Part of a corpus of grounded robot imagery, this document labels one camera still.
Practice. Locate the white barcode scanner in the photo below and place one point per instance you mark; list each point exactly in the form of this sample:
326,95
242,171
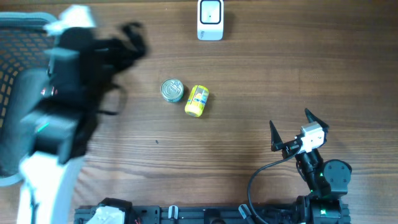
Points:
210,20

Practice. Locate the yellow mentos bottle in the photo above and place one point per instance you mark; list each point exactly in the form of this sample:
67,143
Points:
197,100

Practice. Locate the grey plastic basket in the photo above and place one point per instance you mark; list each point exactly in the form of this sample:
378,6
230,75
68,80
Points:
23,41

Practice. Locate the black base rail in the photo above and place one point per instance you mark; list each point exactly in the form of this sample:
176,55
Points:
186,214

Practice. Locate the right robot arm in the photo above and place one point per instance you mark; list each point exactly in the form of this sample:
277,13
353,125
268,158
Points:
327,180

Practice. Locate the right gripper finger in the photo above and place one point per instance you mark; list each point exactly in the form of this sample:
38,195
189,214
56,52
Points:
312,118
276,141

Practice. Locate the silver tin can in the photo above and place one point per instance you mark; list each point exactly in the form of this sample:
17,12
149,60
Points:
172,90

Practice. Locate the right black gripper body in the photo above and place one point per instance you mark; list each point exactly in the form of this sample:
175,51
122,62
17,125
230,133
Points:
290,148

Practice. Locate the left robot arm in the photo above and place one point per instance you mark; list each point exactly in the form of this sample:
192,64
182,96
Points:
60,124

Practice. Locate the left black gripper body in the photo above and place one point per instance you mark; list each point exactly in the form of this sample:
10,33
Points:
124,55

